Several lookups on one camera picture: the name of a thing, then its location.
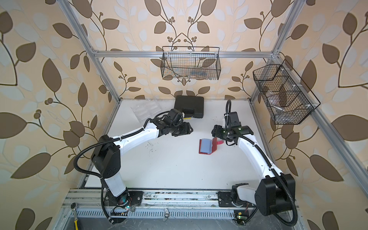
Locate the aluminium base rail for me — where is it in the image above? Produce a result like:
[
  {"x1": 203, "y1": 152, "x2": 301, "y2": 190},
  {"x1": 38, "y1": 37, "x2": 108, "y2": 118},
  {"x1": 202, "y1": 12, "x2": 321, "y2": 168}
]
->
[{"x1": 51, "y1": 188, "x2": 305, "y2": 230}]

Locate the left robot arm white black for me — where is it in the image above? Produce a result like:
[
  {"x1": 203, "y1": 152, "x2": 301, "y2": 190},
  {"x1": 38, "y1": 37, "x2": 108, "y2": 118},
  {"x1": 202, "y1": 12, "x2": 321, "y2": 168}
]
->
[{"x1": 92, "y1": 118, "x2": 193, "y2": 198}]

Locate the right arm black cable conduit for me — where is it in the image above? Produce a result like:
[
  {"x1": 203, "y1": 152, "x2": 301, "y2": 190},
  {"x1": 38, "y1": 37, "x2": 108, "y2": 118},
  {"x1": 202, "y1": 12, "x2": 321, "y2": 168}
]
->
[{"x1": 225, "y1": 99, "x2": 299, "y2": 227}]

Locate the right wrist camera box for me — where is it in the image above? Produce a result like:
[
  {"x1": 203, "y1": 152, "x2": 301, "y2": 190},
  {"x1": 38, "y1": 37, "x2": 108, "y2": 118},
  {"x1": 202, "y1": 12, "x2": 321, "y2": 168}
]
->
[{"x1": 228, "y1": 112, "x2": 241, "y2": 128}]

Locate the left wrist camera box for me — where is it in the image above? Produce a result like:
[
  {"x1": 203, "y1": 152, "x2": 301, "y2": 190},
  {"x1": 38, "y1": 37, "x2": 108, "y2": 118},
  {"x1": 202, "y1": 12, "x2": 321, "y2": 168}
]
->
[{"x1": 165, "y1": 109, "x2": 183, "y2": 124}]

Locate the yellow handled ratchet tool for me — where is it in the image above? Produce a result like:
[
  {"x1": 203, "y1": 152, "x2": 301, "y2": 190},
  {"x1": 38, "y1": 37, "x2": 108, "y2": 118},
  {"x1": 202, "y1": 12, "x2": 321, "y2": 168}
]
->
[{"x1": 71, "y1": 202, "x2": 79, "y2": 230}]

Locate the black wire basket right wall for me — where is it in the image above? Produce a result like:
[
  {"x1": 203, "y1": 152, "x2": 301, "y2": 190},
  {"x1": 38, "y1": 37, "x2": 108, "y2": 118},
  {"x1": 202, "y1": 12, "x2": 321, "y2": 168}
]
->
[{"x1": 253, "y1": 60, "x2": 321, "y2": 125}]

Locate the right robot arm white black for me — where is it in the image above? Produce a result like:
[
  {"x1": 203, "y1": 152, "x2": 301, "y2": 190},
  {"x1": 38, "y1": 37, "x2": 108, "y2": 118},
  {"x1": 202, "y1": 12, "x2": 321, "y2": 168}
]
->
[{"x1": 211, "y1": 125, "x2": 298, "y2": 226}]

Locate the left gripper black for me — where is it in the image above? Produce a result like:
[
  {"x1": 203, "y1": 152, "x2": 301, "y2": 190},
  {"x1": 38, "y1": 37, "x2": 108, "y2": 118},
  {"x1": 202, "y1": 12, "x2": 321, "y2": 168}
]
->
[{"x1": 169, "y1": 121, "x2": 194, "y2": 136}]

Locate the black wire basket back wall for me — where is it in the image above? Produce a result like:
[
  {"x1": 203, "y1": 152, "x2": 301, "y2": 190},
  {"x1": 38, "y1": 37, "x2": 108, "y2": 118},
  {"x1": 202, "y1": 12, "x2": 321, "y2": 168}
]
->
[{"x1": 160, "y1": 46, "x2": 221, "y2": 81}]

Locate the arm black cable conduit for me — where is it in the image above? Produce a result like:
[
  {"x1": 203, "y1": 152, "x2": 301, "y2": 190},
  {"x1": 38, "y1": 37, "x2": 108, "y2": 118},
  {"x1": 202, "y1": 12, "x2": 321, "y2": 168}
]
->
[
  {"x1": 225, "y1": 99, "x2": 299, "y2": 227},
  {"x1": 73, "y1": 110, "x2": 170, "y2": 225}
]

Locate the black plastic tool case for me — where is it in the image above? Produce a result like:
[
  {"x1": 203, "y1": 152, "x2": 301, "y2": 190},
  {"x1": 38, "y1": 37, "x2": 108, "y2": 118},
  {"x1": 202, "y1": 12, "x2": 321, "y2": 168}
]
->
[{"x1": 174, "y1": 95, "x2": 204, "y2": 118}]

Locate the black wire basket wall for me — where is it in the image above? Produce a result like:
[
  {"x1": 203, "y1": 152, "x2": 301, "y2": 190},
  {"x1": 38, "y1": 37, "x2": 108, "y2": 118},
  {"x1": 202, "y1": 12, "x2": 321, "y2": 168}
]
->
[
  {"x1": 253, "y1": 60, "x2": 321, "y2": 125},
  {"x1": 160, "y1": 46, "x2": 221, "y2": 81}
]

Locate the red leather card holder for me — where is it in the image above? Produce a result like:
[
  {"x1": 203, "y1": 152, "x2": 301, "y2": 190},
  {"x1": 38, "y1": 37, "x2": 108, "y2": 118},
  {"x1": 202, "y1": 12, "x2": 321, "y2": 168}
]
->
[{"x1": 198, "y1": 138, "x2": 224, "y2": 155}]

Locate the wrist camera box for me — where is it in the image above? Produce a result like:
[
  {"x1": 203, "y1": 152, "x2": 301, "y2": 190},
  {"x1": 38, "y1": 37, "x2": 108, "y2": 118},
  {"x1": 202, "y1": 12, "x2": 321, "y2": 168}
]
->
[
  {"x1": 228, "y1": 112, "x2": 241, "y2": 128},
  {"x1": 165, "y1": 109, "x2": 183, "y2": 124}
]

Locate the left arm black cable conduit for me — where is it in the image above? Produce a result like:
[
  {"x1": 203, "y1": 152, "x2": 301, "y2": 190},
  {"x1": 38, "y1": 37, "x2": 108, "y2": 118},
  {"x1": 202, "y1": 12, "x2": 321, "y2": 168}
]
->
[{"x1": 73, "y1": 110, "x2": 170, "y2": 225}]

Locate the clear plastic organizer box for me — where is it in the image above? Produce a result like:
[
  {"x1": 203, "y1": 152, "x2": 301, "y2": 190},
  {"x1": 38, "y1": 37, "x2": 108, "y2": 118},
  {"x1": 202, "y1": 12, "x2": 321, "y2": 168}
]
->
[{"x1": 131, "y1": 100, "x2": 162, "y2": 124}]

